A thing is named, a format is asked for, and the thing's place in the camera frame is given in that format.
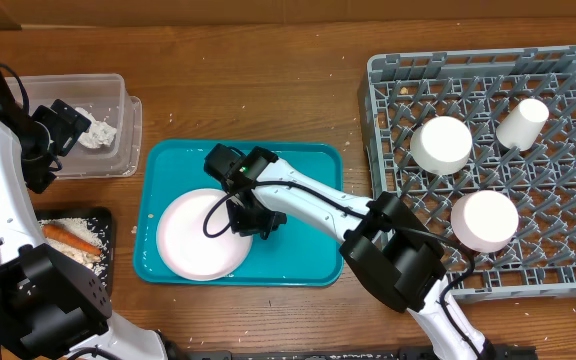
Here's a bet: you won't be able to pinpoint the orange carrot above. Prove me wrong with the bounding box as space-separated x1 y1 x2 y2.
42 224 102 256

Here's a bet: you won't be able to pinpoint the white cup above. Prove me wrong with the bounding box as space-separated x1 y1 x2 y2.
496 98 550 151

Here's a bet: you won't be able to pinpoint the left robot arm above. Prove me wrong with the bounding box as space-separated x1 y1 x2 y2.
0 64 184 359

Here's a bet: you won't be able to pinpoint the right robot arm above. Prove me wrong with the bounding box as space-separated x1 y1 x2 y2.
204 144 496 359

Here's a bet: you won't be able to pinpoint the large pink plate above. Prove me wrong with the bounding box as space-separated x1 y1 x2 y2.
156 188 252 282

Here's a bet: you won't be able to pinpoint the white tissue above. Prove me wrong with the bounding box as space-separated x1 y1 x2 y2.
75 107 117 149

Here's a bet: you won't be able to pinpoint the black plastic tray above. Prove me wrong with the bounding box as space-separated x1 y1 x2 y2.
35 207 116 294

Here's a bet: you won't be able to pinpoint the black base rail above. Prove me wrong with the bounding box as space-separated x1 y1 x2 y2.
180 345 538 360

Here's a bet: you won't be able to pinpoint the grey dishwasher rack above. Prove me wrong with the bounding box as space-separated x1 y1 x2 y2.
358 45 576 302

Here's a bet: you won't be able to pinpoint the pale green bowl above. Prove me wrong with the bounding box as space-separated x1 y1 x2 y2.
410 116 473 175

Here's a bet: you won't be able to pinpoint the teal plastic serving tray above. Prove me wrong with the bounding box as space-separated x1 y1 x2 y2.
133 139 344 287

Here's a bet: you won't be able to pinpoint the peanut and rice scraps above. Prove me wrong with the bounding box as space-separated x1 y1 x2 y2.
39 218 108 277

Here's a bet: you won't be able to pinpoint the small white plate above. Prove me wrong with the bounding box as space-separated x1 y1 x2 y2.
450 190 519 253

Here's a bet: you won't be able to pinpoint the clear plastic bin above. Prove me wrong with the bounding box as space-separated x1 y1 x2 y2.
6 74 143 180

